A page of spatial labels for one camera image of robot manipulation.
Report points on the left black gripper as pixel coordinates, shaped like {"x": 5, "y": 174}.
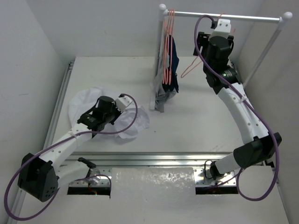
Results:
{"x": 114, "y": 112}

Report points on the grey hanging garment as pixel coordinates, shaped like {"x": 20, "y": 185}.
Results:
{"x": 161, "y": 96}

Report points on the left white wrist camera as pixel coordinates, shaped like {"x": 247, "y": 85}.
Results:
{"x": 122, "y": 103}

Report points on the pink hangers on rack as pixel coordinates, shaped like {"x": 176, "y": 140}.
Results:
{"x": 168, "y": 48}

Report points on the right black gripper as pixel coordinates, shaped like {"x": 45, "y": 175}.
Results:
{"x": 202, "y": 40}

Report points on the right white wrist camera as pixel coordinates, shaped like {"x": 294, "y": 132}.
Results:
{"x": 223, "y": 28}

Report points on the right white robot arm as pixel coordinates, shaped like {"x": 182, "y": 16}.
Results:
{"x": 257, "y": 143}

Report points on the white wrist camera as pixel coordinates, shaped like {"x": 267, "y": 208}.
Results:
{"x": 223, "y": 28}
{"x": 122, "y": 103}

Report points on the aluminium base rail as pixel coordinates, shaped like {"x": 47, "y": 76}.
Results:
{"x": 105, "y": 162}

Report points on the white shirt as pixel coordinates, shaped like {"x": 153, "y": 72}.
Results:
{"x": 135, "y": 116}

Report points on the white clothes rack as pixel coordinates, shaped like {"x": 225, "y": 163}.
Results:
{"x": 281, "y": 21}

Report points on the dark blue hanging garment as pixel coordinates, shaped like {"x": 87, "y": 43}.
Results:
{"x": 174, "y": 80}

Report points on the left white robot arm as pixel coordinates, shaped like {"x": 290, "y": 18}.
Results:
{"x": 43, "y": 175}

